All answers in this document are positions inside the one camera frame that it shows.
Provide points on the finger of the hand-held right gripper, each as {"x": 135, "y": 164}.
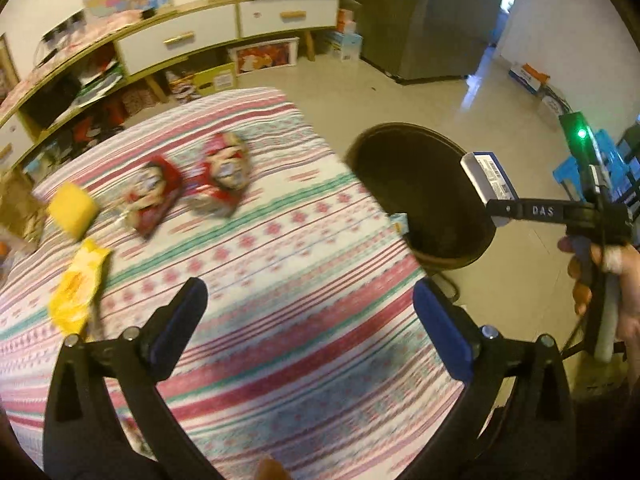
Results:
{"x": 530, "y": 212}

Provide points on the person's right hand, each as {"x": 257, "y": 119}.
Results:
{"x": 627, "y": 295}

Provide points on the red cartoon drink can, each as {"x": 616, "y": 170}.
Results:
{"x": 152, "y": 195}
{"x": 220, "y": 175}

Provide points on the pale blue box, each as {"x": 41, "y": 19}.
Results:
{"x": 346, "y": 46}

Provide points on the orange and white box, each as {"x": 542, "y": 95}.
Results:
{"x": 346, "y": 21}

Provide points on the clear plastic snack jar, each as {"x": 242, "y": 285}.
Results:
{"x": 22, "y": 210}

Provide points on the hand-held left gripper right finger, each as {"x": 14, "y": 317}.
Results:
{"x": 445, "y": 332}

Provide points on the cardboard box with orange label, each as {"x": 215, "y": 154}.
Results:
{"x": 529, "y": 77}

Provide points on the brown trash bin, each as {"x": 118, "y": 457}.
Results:
{"x": 425, "y": 185}

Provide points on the wide white drawer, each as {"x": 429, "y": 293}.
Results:
{"x": 175, "y": 42}
{"x": 290, "y": 15}

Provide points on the blue plastic stool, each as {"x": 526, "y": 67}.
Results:
{"x": 610, "y": 160}

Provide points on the person's left hand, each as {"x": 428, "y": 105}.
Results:
{"x": 272, "y": 470}

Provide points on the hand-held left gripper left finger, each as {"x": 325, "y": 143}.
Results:
{"x": 170, "y": 332}

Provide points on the pink cloth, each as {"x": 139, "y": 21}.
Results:
{"x": 75, "y": 45}

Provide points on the light blue carton box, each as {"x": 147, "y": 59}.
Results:
{"x": 487, "y": 175}

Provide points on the yellow wrapper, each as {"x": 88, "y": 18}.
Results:
{"x": 80, "y": 285}

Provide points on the red framed print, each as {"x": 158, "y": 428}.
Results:
{"x": 262, "y": 56}

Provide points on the grey refrigerator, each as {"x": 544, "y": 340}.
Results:
{"x": 425, "y": 15}

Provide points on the yellow cartoon box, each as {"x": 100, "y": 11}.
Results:
{"x": 205, "y": 82}

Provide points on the white printed cardboard box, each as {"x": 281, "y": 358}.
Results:
{"x": 556, "y": 104}

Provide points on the long wooden cabinet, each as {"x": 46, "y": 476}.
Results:
{"x": 235, "y": 2}

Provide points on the yellow sponge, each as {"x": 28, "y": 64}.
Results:
{"x": 72, "y": 210}

